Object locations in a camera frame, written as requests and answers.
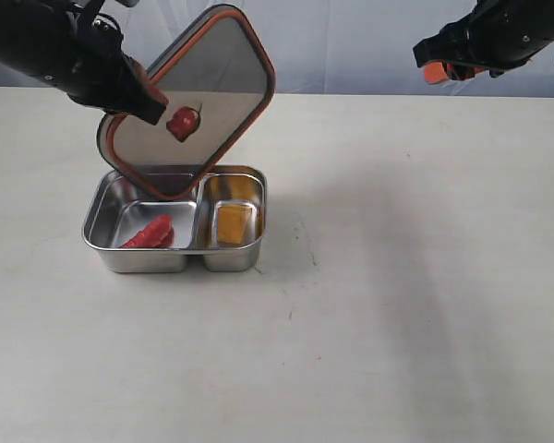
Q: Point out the yellow toy cheese wedge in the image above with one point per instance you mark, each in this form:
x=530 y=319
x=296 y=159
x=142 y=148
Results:
x=232 y=222

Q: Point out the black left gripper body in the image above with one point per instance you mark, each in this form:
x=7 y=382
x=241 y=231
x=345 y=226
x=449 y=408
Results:
x=72 y=48

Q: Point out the dark transparent box lid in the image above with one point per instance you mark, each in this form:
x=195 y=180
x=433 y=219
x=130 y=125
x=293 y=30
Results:
x=217 y=79

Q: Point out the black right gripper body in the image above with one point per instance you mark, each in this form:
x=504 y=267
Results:
x=493 y=33

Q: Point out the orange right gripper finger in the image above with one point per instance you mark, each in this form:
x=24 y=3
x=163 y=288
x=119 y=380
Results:
x=459 y=72
x=436 y=73

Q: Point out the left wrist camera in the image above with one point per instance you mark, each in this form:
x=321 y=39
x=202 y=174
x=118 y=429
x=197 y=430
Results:
x=119 y=10

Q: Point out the stainless steel lunch box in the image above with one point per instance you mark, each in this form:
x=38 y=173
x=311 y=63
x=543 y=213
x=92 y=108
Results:
x=119 y=210

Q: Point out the blue-grey backdrop cloth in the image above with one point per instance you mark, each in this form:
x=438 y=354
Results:
x=335 y=46

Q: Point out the red toy sausage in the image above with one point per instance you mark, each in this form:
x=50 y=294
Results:
x=159 y=233

